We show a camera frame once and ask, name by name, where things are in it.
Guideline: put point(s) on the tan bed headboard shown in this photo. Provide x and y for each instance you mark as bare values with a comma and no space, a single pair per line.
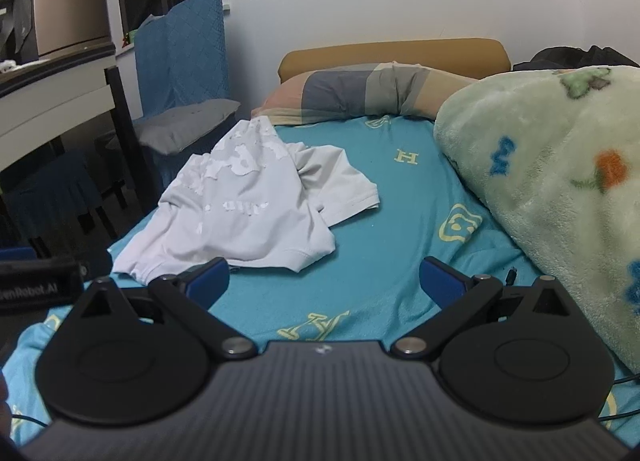
400,53

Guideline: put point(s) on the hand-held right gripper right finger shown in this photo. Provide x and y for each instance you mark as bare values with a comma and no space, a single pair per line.
440,282

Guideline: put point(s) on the white table with black legs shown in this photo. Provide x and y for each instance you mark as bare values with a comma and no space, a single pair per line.
45,111

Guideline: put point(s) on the bed with turquoise printed sheet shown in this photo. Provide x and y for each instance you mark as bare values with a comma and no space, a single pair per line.
400,241

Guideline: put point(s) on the white t-shirt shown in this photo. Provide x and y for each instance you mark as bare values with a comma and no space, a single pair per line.
240,221

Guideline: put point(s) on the dark blue covered chair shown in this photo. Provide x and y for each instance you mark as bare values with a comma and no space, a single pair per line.
50,191

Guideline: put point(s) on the grey seat cushion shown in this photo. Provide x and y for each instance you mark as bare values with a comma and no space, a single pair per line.
190,123

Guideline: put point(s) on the green printed fleece blanket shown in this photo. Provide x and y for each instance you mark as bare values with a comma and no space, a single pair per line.
550,191

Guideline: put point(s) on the black bag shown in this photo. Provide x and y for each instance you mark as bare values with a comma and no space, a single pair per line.
575,58

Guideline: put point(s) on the blue quilted covered chair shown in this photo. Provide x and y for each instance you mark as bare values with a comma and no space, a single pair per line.
185,61

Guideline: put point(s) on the dark grey cloth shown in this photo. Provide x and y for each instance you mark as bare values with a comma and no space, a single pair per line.
20,16

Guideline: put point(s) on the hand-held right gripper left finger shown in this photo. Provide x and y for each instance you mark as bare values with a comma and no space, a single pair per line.
209,281

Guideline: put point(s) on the colour block pillow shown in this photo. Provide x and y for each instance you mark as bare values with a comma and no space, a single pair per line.
350,91

